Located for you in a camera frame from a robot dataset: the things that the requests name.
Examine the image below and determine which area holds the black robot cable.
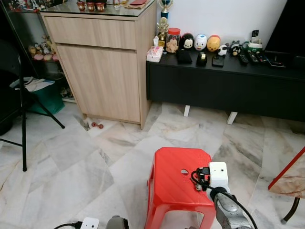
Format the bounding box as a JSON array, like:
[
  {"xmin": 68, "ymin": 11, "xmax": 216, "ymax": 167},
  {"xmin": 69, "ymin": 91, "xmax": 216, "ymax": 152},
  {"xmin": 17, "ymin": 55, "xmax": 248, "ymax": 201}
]
[{"xmin": 53, "ymin": 221, "xmax": 82, "ymax": 229}]

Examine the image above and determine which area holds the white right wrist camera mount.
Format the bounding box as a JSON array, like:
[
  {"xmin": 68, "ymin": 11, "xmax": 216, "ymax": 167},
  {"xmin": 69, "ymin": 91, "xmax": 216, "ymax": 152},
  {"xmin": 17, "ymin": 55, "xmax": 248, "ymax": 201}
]
[{"xmin": 208, "ymin": 162, "xmax": 230, "ymax": 189}]

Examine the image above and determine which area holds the flat black case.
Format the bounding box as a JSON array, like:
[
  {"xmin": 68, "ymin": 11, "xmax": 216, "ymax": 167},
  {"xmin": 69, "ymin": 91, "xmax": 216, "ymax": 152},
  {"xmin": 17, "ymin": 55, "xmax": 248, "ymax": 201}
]
[{"xmin": 212, "ymin": 54, "xmax": 225, "ymax": 68}]

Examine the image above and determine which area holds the black tv console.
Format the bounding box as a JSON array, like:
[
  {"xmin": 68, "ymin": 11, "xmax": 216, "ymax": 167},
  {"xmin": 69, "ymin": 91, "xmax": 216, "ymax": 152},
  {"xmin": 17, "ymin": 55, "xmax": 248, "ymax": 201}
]
[{"xmin": 145, "ymin": 50, "xmax": 305, "ymax": 125}]

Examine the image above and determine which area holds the remote in white holder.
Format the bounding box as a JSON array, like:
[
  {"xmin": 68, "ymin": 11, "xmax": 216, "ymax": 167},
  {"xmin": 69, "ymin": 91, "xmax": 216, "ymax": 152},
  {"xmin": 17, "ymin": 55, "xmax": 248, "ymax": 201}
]
[{"xmin": 246, "ymin": 29, "xmax": 264, "ymax": 52}]

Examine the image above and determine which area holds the black remote control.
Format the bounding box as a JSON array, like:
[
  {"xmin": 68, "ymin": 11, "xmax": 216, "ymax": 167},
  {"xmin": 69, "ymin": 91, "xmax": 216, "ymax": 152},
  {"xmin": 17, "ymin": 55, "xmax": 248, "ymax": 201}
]
[{"xmin": 238, "ymin": 53, "xmax": 249, "ymax": 66}]

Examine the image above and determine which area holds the black mouse plush toy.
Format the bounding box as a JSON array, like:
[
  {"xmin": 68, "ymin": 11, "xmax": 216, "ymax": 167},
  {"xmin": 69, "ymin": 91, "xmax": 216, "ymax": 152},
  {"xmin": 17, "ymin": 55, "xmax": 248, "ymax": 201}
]
[{"xmin": 180, "ymin": 32, "xmax": 195, "ymax": 51}]

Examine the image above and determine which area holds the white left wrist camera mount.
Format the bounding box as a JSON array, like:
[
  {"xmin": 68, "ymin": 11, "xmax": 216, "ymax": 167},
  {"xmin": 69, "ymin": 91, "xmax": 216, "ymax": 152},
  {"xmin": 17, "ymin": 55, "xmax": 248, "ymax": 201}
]
[{"xmin": 80, "ymin": 218, "xmax": 100, "ymax": 229}]

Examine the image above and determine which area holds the red-edged marble table top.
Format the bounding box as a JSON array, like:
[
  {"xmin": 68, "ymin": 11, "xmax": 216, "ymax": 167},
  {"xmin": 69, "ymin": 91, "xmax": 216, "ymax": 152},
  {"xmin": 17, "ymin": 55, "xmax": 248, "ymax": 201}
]
[{"xmin": 267, "ymin": 146, "xmax": 305, "ymax": 199}]

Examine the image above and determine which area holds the red-lidded snack jar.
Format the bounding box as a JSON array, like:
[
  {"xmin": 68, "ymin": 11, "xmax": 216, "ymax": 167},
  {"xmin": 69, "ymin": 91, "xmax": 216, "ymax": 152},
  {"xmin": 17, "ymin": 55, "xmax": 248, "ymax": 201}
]
[{"xmin": 165, "ymin": 27, "xmax": 182, "ymax": 53}]

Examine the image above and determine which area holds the green bin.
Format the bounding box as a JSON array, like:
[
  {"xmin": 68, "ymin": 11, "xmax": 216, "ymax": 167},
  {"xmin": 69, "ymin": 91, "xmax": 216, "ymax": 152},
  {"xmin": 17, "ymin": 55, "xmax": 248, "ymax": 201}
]
[{"xmin": 23, "ymin": 79, "xmax": 65, "ymax": 115}]

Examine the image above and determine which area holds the small grey figurine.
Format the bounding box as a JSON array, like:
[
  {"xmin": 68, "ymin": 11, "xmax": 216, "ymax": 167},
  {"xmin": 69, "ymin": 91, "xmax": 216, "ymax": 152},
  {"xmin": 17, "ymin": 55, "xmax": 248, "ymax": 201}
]
[{"xmin": 230, "ymin": 40, "xmax": 243, "ymax": 56}]

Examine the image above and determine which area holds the pink white tissue pack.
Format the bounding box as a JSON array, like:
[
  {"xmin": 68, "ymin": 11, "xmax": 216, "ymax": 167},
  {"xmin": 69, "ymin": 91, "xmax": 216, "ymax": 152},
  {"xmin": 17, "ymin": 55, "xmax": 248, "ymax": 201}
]
[{"xmin": 146, "ymin": 45, "xmax": 164, "ymax": 63}]

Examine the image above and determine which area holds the white round plush toy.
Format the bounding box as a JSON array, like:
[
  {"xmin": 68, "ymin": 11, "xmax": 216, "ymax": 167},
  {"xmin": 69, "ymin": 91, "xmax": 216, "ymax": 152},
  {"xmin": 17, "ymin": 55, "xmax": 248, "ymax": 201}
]
[{"xmin": 194, "ymin": 33, "xmax": 209, "ymax": 52}]

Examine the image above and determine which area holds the small black white figurine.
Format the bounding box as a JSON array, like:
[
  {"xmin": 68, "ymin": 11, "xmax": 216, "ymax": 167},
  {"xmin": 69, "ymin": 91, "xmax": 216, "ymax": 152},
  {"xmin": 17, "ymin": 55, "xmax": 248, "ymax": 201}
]
[{"xmin": 218, "ymin": 43, "xmax": 230, "ymax": 57}]

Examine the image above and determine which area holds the black tripod stand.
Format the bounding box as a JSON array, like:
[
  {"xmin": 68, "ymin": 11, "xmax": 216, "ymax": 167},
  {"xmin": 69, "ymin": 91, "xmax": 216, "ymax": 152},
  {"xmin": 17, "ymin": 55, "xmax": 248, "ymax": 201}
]
[{"xmin": 0, "ymin": 42, "xmax": 66, "ymax": 172}]

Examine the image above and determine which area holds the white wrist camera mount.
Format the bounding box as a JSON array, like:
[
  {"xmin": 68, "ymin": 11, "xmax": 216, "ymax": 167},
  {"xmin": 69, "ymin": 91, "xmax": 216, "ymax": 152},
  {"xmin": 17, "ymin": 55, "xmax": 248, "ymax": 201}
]
[
  {"xmin": 208, "ymin": 162, "xmax": 230, "ymax": 189},
  {"xmin": 80, "ymin": 218, "xmax": 100, "ymax": 229}
]

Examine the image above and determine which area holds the yellow bear plush toy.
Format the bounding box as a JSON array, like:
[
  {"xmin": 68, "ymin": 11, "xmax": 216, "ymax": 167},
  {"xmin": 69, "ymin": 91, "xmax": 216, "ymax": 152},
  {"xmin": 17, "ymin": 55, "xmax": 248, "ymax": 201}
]
[{"xmin": 206, "ymin": 34, "xmax": 222, "ymax": 52}]

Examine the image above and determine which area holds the light wooden cabinet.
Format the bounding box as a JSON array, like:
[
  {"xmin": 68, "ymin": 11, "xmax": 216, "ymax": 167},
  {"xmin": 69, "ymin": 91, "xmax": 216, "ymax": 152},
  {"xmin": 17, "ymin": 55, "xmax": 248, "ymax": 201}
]
[{"xmin": 40, "ymin": 0, "xmax": 158, "ymax": 129}]

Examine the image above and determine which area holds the black television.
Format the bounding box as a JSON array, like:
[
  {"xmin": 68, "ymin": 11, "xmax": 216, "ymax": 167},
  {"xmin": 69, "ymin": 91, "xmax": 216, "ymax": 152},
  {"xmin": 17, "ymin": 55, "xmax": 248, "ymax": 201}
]
[{"xmin": 264, "ymin": 0, "xmax": 305, "ymax": 54}]

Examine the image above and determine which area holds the red plastic stool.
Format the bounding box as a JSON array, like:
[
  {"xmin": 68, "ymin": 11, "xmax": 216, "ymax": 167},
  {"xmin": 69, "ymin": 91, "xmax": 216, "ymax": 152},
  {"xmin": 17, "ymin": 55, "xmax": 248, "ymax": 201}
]
[{"xmin": 145, "ymin": 147, "xmax": 216, "ymax": 229}]

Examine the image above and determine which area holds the gold trophy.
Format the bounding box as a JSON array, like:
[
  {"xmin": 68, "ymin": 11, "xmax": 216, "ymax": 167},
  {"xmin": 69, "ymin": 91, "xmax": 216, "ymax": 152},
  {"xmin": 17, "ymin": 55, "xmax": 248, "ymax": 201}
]
[{"xmin": 157, "ymin": 0, "xmax": 173, "ymax": 48}]

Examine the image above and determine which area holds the dark brown table leg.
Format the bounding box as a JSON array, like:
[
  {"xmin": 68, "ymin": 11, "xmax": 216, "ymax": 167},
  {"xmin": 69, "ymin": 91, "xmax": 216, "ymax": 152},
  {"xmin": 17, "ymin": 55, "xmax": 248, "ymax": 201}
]
[{"xmin": 282, "ymin": 196, "xmax": 301, "ymax": 224}]

